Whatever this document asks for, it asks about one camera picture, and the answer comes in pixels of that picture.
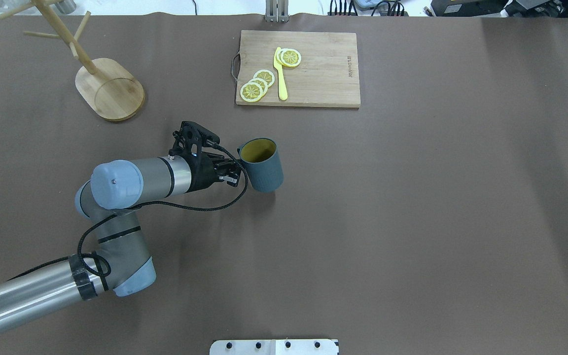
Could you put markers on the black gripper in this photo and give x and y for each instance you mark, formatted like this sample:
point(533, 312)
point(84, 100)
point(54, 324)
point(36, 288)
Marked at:
point(202, 175)

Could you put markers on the blue mug yellow inside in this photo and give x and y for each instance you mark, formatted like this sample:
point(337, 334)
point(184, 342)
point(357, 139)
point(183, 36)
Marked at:
point(261, 159)

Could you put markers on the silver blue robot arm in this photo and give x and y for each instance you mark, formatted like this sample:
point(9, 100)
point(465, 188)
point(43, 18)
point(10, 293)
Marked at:
point(112, 254)

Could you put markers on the wooden mug tree rack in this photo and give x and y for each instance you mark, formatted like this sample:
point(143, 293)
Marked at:
point(110, 90)

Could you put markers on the lemon slice row outer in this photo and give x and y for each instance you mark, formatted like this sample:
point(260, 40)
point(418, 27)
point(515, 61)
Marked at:
point(249, 93)

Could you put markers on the lemon slice row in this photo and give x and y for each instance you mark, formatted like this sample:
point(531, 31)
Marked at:
point(263, 84)
point(249, 93)

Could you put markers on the lemon slice row middle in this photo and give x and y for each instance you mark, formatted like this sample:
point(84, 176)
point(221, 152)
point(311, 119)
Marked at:
point(263, 84)

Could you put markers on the yellow plastic knife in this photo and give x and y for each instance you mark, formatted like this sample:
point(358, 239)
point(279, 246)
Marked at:
point(282, 89)

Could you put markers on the lemon slice under top one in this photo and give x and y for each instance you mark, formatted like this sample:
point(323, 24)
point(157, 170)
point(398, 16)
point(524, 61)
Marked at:
point(278, 56)

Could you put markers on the lemon slice on knife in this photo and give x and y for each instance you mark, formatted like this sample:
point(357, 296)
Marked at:
point(289, 57)

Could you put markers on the bamboo cutting board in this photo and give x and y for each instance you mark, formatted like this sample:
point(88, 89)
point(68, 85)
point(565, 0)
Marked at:
point(327, 76)

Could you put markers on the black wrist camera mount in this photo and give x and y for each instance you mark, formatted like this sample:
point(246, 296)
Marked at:
point(190, 139)

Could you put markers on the aluminium frame post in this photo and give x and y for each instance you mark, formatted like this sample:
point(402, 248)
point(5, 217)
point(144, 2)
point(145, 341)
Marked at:
point(276, 11)

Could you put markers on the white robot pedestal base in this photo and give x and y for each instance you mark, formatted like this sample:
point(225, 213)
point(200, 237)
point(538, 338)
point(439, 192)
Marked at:
point(275, 347)

